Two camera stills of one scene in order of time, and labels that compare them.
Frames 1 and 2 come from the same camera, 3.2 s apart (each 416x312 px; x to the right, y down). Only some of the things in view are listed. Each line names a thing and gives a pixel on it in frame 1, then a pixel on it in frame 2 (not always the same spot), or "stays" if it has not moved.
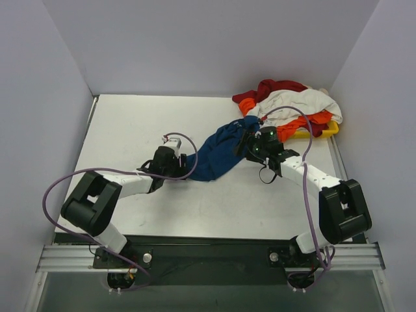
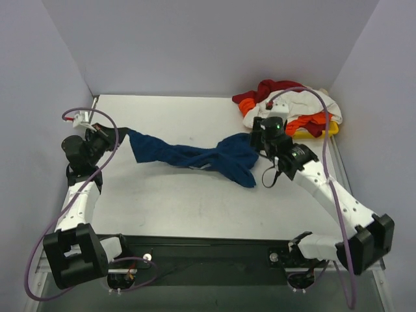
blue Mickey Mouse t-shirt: x=216 y=151 -> x=234 y=154
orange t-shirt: x=284 y=131 stays
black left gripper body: x=182 y=164 -> x=102 y=137
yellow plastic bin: x=333 y=129 stays
